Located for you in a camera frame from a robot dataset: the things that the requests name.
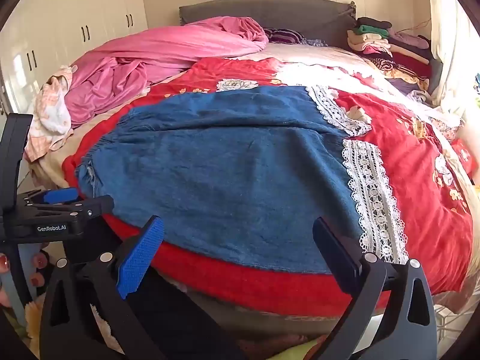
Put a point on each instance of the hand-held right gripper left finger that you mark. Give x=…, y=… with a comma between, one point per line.
x=142, y=258

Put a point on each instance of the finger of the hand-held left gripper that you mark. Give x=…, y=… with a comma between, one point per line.
x=60, y=195
x=93, y=207

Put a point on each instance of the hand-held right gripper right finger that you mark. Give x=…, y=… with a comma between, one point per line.
x=335, y=255

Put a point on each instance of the blue denim pants with lace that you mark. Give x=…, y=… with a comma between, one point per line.
x=225, y=176

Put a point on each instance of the person's left hand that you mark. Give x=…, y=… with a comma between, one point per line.
x=38, y=259

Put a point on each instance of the peach floral cloth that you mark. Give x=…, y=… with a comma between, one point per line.
x=52, y=116

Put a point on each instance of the red floral blanket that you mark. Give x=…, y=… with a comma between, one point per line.
x=412, y=180

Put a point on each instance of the tan fluffy cloth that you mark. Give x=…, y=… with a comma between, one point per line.
x=33, y=313

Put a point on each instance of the white wardrobe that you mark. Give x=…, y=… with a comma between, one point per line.
x=75, y=11

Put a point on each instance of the pink bed sheet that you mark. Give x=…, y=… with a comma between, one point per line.
x=150, y=56

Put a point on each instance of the pile of folded clothes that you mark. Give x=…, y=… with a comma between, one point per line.
x=390, y=45

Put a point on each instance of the purple striped pillow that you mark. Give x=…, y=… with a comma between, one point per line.
x=283, y=35

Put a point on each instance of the grey headboard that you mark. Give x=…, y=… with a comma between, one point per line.
x=292, y=15

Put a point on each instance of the white curtain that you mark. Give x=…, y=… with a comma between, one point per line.
x=450, y=26

